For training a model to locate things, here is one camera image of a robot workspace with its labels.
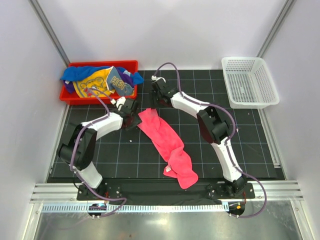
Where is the pink microfiber towel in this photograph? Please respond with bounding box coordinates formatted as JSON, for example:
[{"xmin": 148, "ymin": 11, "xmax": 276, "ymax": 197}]
[{"xmin": 138, "ymin": 108, "xmax": 199, "ymax": 190}]

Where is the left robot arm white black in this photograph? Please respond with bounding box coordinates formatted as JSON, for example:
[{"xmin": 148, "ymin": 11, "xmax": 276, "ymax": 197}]
[{"xmin": 56, "ymin": 97, "xmax": 142, "ymax": 200}]

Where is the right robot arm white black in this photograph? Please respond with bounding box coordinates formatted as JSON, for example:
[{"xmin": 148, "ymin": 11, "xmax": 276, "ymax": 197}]
[{"xmin": 150, "ymin": 76, "xmax": 248, "ymax": 198}]

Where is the grey lettered towel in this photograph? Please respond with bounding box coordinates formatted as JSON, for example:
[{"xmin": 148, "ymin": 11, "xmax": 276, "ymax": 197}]
[{"xmin": 105, "ymin": 66, "xmax": 134, "ymax": 97}]

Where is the red plastic bin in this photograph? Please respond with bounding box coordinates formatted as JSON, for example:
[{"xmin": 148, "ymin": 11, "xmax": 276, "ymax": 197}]
[{"xmin": 58, "ymin": 60, "xmax": 139, "ymax": 106}]

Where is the purple towel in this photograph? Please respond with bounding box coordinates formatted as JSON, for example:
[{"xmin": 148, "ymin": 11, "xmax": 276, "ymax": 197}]
[{"xmin": 64, "ymin": 66, "xmax": 135, "ymax": 94}]

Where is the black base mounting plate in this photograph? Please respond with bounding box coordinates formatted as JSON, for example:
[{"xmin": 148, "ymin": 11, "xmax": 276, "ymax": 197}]
[{"xmin": 76, "ymin": 178, "xmax": 256, "ymax": 201}]

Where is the blue towel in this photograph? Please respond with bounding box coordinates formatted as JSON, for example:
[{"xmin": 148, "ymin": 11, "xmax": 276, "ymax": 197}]
[{"xmin": 60, "ymin": 66, "xmax": 144, "ymax": 87}]

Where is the white perforated plastic basket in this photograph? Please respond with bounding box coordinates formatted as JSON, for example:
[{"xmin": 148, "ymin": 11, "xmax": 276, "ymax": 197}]
[{"xmin": 221, "ymin": 56, "xmax": 280, "ymax": 109}]

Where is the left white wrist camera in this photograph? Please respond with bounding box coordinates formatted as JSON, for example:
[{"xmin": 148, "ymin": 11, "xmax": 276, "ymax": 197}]
[{"xmin": 110, "ymin": 96, "xmax": 126, "ymax": 110}]

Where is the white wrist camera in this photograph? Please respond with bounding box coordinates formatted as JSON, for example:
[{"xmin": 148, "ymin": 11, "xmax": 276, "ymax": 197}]
[
  {"xmin": 110, "ymin": 96, "xmax": 126, "ymax": 110},
  {"xmin": 151, "ymin": 75, "xmax": 167, "ymax": 84}
]

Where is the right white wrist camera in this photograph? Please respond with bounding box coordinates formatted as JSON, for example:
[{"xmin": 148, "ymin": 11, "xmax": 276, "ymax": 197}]
[{"xmin": 151, "ymin": 75, "xmax": 167, "ymax": 84}]

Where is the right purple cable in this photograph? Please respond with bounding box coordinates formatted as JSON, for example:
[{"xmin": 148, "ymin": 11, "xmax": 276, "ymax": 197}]
[{"xmin": 152, "ymin": 62, "xmax": 268, "ymax": 219}]

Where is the aluminium front rail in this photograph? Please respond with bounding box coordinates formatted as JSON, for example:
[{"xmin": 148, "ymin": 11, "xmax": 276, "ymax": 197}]
[{"xmin": 31, "ymin": 180, "xmax": 303, "ymax": 206}]

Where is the white slotted cable duct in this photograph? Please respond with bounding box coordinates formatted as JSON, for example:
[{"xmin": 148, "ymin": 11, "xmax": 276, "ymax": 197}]
[{"xmin": 41, "ymin": 202, "xmax": 229, "ymax": 214}]

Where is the left aluminium corner post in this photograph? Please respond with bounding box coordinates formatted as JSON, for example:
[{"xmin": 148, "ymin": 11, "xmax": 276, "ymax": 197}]
[{"xmin": 28, "ymin": 0, "xmax": 70, "ymax": 66}]

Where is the aluminium corner post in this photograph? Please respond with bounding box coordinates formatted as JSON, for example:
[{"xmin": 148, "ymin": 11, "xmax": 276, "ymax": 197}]
[
  {"xmin": 28, "ymin": 0, "xmax": 70, "ymax": 66},
  {"xmin": 256, "ymin": 0, "xmax": 297, "ymax": 58}
]

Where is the right aluminium corner post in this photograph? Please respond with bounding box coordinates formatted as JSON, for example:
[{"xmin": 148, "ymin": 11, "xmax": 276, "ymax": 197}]
[{"xmin": 256, "ymin": 0, "xmax": 297, "ymax": 58}]

